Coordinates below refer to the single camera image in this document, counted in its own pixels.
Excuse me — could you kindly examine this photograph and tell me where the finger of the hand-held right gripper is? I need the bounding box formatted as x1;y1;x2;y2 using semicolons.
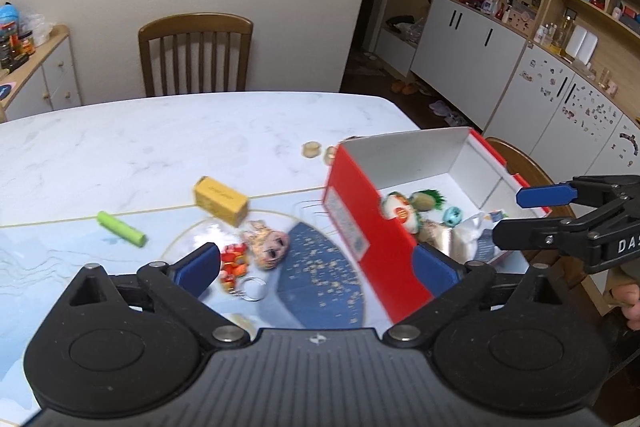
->
516;175;640;209
492;197;631;258

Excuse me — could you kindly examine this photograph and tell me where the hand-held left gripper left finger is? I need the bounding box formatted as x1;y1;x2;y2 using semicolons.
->
67;242;250;350

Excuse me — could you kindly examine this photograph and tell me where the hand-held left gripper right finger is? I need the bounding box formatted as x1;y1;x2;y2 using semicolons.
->
384;242;581;350

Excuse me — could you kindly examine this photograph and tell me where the red dragon keychain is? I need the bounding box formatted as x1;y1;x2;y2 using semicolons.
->
219;243;268;303

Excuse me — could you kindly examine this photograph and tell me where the clear plastic bag dark packet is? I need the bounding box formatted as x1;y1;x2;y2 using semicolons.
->
450;212;501;260

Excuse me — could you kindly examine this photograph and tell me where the small yellow box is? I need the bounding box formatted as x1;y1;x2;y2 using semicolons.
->
193;177;251;225

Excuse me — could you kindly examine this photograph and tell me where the white red round toy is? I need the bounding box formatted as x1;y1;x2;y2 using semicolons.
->
381;191;418;233

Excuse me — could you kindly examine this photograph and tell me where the red shoe box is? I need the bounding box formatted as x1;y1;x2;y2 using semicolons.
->
322;127;553;323

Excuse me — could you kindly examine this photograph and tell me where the person's right hand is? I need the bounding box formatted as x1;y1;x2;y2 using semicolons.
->
613;284;640;323

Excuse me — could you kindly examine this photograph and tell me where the wooden dining chair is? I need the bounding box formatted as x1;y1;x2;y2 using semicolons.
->
485;137;576;220
138;13;254;98

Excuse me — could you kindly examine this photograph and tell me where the green tube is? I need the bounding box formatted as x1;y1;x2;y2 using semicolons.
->
97;211;147;248

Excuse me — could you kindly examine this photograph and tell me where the printed blue fish table mat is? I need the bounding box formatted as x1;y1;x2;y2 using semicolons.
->
0;194;436;427

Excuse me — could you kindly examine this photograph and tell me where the white rounded container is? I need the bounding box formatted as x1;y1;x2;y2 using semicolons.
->
567;26;598;62

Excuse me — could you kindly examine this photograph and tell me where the yellow liquid bottle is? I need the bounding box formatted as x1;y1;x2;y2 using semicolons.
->
559;9;575;52

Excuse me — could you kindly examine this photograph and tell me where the door mat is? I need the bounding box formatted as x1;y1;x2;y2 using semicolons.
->
350;57;396;78

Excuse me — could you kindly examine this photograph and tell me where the white wooden sideboard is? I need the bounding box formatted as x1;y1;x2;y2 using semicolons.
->
0;24;83;122

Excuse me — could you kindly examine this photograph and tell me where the dark jar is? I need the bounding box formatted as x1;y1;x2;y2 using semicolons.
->
0;32;18;70

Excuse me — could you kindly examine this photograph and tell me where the plush bunny head keychain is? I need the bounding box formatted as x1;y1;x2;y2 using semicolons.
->
242;221;292;269

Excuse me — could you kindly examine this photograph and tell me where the white wooden wall cabinet unit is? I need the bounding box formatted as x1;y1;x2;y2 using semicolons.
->
410;0;640;188

